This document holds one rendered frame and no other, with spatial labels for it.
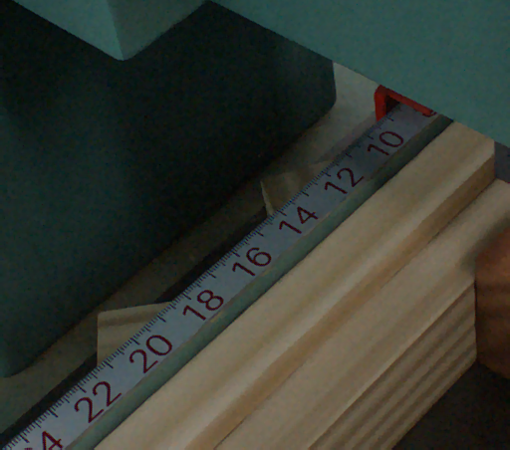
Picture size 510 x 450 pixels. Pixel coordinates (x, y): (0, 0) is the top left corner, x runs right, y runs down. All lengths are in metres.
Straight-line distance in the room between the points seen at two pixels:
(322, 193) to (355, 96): 0.27
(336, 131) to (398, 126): 0.23
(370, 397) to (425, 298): 0.03
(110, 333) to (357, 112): 0.19
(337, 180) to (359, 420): 0.07
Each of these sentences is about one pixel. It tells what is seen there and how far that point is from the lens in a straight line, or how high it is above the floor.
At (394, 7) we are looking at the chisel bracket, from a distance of 0.32.
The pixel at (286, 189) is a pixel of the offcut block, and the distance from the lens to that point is 0.56.
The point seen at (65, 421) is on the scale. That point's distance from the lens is 0.35.
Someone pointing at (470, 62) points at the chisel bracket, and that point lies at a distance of 0.32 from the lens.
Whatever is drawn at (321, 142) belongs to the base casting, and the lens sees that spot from 0.62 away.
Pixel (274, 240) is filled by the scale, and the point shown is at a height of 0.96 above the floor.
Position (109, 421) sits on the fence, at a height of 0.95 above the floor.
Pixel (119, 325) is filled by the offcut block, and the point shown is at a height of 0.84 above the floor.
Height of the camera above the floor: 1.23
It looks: 45 degrees down
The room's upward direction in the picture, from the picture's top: 11 degrees counter-clockwise
